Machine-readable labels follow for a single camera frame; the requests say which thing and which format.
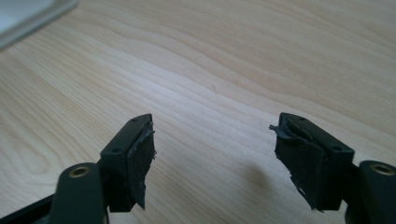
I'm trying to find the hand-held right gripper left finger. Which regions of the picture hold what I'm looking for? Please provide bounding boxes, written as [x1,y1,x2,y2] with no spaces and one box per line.
[98,113,157,214]

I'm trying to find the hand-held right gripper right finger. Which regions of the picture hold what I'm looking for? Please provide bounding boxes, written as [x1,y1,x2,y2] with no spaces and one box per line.
[268,112,356,213]

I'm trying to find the white tray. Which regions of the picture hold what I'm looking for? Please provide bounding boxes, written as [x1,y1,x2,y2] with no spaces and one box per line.
[0,0,79,50]

